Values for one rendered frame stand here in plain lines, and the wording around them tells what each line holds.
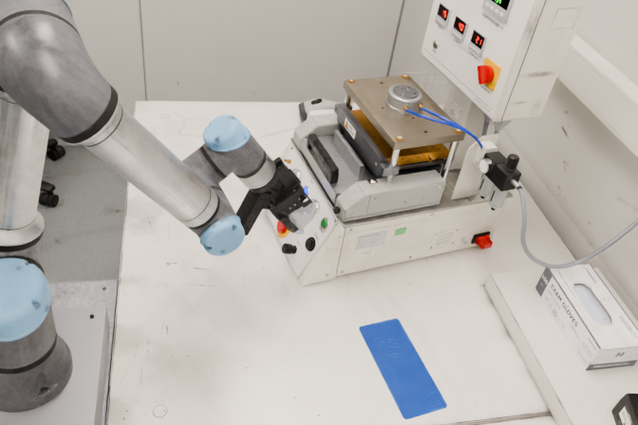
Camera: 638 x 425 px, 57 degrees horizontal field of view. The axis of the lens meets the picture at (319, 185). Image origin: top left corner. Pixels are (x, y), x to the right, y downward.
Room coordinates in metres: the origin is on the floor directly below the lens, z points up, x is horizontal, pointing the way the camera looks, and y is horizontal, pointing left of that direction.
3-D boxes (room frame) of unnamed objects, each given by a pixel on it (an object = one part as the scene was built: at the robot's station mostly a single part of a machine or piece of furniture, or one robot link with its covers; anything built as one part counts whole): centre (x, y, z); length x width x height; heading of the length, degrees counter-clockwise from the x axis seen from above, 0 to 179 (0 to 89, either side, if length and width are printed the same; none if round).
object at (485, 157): (1.07, -0.38, 1.05); 0.15 x 0.05 x 0.15; 27
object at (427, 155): (1.20, -0.16, 1.05); 0.22 x 0.17 x 0.10; 27
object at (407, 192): (1.05, -0.16, 0.97); 0.26 x 0.05 x 0.07; 117
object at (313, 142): (1.13, 0.00, 0.99); 0.15 x 0.02 x 0.04; 27
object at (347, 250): (1.19, -0.16, 0.84); 0.53 x 0.37 x 0.17; 117
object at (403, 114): (1.21, -0.20, 1.08); 0.31 x 0.24 x 0.13; 27
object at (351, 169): (1.19, -0.12, 0.97); 0.30 x 0.22 x 0.08; 117
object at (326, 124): (1.30, -0.04, 0.97); 0.25 x 0.05 x 0.07; 117
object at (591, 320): (0.91, -0.63, 0.83); 0.23 x 0.12 x 0.07; 16
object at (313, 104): (1.67, 0.01, 0.79); 0.20 x 0.08 x 0.08; 106
